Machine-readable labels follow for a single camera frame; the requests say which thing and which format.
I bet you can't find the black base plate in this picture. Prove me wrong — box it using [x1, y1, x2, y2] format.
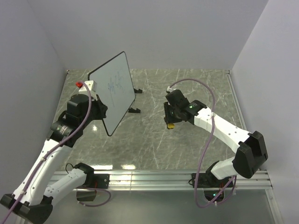
[197, 173, 235, 189]
[80, 174, 110, 189]

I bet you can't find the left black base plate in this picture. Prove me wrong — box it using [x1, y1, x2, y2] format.
[80, 174, 110, 189]

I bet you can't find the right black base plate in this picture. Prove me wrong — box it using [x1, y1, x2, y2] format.
[197, 173, 235, 189]

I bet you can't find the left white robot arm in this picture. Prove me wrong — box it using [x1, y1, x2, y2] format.
[0, 93, 109, 224]

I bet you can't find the black whiteboard foot clip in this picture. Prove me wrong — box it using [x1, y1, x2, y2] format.
[134, 88, 142, 94]

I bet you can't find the yellow bone-shaped eraser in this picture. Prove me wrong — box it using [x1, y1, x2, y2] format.
[166, 123, 175, 129]

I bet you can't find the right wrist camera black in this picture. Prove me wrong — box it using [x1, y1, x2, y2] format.
[165, 90, 190, 108]

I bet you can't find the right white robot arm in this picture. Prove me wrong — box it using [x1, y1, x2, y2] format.
[164, 100, 268, 188]

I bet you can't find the aluminium side rail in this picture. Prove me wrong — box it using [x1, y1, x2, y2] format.
[225, 70, 278, 210]

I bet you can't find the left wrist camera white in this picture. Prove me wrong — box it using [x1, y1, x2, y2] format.
[76, 80, 97, 100]

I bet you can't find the white whiteboard black frame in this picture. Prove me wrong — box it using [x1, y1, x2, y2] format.
[88, 51, 135, 136]

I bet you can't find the aluminium mounting rail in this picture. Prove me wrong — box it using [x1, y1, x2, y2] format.
[46, 169, 273, 192]

